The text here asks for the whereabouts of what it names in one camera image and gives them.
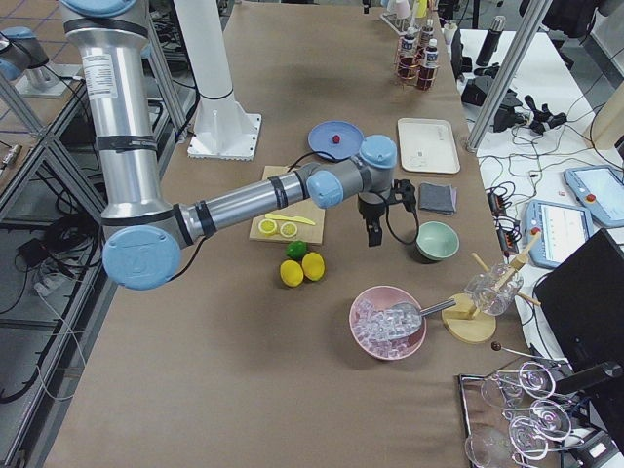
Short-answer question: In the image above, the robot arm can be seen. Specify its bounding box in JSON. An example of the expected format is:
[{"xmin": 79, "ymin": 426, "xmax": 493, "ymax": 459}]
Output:
[
  {"xmin": 1, "ymin": 26, "xmax": 50, "ymax": 81},
  {"xmin": 59, "ymin": 1, "xmax": 397, "ymax": 291}
]

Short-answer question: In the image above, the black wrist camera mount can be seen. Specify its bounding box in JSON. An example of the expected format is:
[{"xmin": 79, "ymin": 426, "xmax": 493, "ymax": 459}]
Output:
[{"xmin": 388, "ymin": 179, "xmax": 416, "ymax": 213}]

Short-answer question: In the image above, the right tea bottle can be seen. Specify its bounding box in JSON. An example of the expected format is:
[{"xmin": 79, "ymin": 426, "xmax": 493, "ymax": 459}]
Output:
[{"xmin": 396, "ymin": 26, "xmax": 418, "ymax": 84}]

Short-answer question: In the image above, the white rabbit tray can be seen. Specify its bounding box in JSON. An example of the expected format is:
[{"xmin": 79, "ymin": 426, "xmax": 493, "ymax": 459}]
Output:
[{"xmin": 397, "ymin": 117, "xmax": 460, "ymax": 175}]

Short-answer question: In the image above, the clear glass mug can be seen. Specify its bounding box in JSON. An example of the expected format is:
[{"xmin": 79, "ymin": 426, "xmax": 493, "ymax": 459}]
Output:
[{"xmin": 464, "ymin": 263, "xmax": 524, "ymax": 316}]

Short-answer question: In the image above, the black thermos bottle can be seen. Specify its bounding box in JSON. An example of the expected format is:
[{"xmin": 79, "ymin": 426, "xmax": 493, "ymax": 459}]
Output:
[{"xmin": 476, "ymin": 15, "xmax": 506, "ymax": 67}]

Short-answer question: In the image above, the blue round plate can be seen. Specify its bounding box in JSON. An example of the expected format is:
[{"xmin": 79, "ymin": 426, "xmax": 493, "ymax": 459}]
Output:
[{"xmin": 307, "ymin": 120, "xmax": 364, "ymax": 161}]

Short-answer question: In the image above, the aluminium frame post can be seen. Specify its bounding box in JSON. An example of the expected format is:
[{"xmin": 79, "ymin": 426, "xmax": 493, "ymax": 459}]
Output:
[{"xmin": 465, "ymin": 0, "xmax": 552, "ymax": 154}]

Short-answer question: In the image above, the upper lemon half slice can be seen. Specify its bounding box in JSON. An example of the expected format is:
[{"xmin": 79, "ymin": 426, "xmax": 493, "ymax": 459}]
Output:
[{"xmin": 279, "ymin": 221, "xmax": 298, "ymax": 239}]

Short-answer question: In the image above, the upper teach pendant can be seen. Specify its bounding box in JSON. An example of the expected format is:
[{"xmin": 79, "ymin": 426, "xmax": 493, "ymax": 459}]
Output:
[{"xmin": 564, "ymin": 165, "xmax": 623, "ymax": 228}]

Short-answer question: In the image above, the lemon half slice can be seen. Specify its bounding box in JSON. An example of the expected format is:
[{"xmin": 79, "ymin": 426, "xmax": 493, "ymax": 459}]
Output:
[
  {"xmin": 279, "ymin": 221, "xmax": 298, "ymax": 239},
  {"xmin": 257, "ymin": 218, "xmax": 279, "ymax": 236}
]

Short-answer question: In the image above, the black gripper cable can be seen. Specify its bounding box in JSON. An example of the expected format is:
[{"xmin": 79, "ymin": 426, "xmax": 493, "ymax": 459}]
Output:
[{"xmin": 385, "ymin": 192, "xmax": 421, "ymax": 246}]

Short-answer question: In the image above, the front tea bottle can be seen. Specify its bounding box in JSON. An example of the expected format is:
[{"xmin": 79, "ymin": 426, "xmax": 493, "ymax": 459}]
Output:
[{"xmin": 416, "ymin": 38, "xmax": 439, "ymax": 91}]

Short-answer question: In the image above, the grey folded cloth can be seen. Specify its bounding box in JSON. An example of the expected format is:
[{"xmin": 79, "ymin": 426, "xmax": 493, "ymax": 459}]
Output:
[{"xmin": 418, "ymin": 182, "xmax": 457, "ymax": 215}]

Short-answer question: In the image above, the green lime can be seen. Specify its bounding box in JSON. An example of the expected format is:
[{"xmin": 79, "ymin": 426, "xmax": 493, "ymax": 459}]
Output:
[{"xmin": 286, "ymin": 240, "xmax": 308, "ymax": 261}]

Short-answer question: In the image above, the lower lemon half slice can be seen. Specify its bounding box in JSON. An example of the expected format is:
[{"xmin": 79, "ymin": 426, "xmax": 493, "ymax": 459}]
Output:
[{"xmin": 257, "ymin": 218, "xmax": 279, "ymax": 236}]

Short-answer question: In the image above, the steel ice scoop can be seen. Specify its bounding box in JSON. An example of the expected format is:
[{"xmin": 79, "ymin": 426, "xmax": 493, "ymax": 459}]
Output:
[{"xmin": 384, "ymin": 298, "xmax": 456, "ymax": 339}]

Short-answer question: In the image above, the upper yellow lemon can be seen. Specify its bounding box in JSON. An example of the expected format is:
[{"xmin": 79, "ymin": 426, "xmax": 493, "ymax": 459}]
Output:
[{"xmin": 301, "ymin": 252, "xmax": 326, "ymax": 282}]

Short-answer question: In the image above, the pink ice bucket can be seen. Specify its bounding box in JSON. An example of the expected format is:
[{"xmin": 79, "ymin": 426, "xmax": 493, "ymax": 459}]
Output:
[{"xmin": 349, "ymin": 286, "xmax": 427, "ymax": 361}]

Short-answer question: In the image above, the upper right wine glass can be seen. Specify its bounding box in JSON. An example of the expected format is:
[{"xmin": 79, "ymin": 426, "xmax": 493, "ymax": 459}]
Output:
[{"xmin": 495, "ymin": 361, "xmax": 556, "ymax": 399}]

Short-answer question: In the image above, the black wire glass rack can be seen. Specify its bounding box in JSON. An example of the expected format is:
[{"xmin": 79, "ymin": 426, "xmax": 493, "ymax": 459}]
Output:
[{"xmin": 456, "ymin": 359, "xmax": 624, "ymax": 468}]

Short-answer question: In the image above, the yellow lemon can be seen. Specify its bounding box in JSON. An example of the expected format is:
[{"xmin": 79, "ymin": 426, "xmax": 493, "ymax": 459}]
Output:
[
  {"xmin": 279, "ymin": 259, "xmax": 304, "ymax": 288},
  {"xmin": 301, "ymin": 252, "xmax": 326, "ymax": 282}
]

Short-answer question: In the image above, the wooden stand with base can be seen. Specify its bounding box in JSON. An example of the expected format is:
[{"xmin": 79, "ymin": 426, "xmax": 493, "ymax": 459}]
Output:
[{"xmin": 442, "ymin": 244, "xmax": 541, "ymax": 344}]

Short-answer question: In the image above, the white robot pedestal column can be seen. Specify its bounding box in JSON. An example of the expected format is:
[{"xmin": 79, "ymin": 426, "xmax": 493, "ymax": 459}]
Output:
[{"xmin": 178, "ymin": 1, "xmax": 261, "ymax": 161}]

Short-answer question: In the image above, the yellow plastic knife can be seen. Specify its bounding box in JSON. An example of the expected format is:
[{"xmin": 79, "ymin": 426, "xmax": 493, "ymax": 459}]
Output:
[{"xmin": 264, "ymin": 213, "xmax": 316, "ymax": 226}]

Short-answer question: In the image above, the middle wine glass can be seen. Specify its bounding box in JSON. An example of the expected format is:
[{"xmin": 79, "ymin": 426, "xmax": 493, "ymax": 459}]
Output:
[{"xmin": 502, "ymin": 399, "xmax": 571, "ymax": 442}]

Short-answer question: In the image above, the black laptop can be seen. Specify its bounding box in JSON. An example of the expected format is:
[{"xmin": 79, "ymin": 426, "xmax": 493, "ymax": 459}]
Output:
[{"xmin": 534, "ymin": 229, "xmax": 623, "ymax": 371}]

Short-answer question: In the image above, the mint green bowl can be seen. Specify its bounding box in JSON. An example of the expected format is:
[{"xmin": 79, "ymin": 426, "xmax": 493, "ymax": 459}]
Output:
[{"xmin": 416, "ymin": 221, "xmax": 460, "ymax": 261}]

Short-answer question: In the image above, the copper wire bottle rack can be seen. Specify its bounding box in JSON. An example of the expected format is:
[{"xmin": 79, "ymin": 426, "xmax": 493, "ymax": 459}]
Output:
[{"xmin": 395, "ymin": 34, "xmax": 439, "ymax": 91}]

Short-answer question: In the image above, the lower teach pendant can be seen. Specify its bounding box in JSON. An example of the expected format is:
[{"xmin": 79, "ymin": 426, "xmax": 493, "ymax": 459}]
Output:
[{"xmin": 525, "ymin": 200, "xmax": 594, "ymax": 269}]

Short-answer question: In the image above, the tea bottle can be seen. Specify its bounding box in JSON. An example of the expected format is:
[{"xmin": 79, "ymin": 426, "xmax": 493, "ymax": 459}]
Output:
[
  {"xmin": 419, "ymin": 18, "xmax": 434, "ymax": 49},
  {"xmin": 396, "ymin": 26, "xmax": 418, "ymax": 84},
  {"xmin": 416, "ymin": 38, "xmax": 439, "ymax": 91}
]

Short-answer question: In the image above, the back left tea bottle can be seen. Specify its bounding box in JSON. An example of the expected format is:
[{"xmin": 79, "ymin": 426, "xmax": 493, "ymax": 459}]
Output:
[{"xmin": 419, "ymin": 18, "xmax": 434, "ymax": 49}]

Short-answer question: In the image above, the wine glass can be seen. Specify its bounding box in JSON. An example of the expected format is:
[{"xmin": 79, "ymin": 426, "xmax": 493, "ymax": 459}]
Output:
[
  {"xmin": 495, "ymin": 361, "xmax": 556, "ymax": 399},
  {"xmin": 458, "ymin": 374, "xmax": 514, "ymax": 467},
  {"xmin": 502, "ymin": 399, "xmax": 571, "ymax": 442},
  {"xmin": 508, "ymin": 416, "xmax": 549, "ymax": 461}
]

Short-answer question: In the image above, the lower yellow lemon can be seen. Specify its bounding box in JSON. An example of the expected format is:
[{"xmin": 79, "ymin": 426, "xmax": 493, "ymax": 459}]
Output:
[{"xmin": 279, "ymin": 259, "xmax": 304, "ymax": 288}]

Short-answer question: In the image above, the teach pendant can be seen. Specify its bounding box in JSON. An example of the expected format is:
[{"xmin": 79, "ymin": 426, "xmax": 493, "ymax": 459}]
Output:
[
  {"xmin": 564, "ymin": 165, "xmax": 623, "ymax": 228},
  {"xmin": 525, "ymin": 200, "xmax": 594, "ymax": 269}
]

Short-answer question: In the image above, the left wine glass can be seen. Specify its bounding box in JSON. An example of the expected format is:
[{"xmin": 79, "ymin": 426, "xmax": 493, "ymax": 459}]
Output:
[{"xmin": 458, "ymin": 374, "xmax": 514, "ymax": 467}]

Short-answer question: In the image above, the lower wine glass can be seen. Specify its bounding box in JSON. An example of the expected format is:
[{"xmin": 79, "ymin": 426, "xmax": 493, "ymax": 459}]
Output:
[{"xmin": 508, "ymin": 416, "xmax": 549, "ymax": 461}]

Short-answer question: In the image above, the wooden cutting board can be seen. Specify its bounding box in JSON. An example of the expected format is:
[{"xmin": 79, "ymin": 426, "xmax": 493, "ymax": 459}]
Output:
[{"xmin": 249, "ymin": 165, "xmax": 326, "ymax": 245}]

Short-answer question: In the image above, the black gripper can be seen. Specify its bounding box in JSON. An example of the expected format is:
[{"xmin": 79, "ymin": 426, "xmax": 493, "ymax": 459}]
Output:
[{"xmin": 358, "ymin": 192, "xmax": 389, "ymax": 248}]

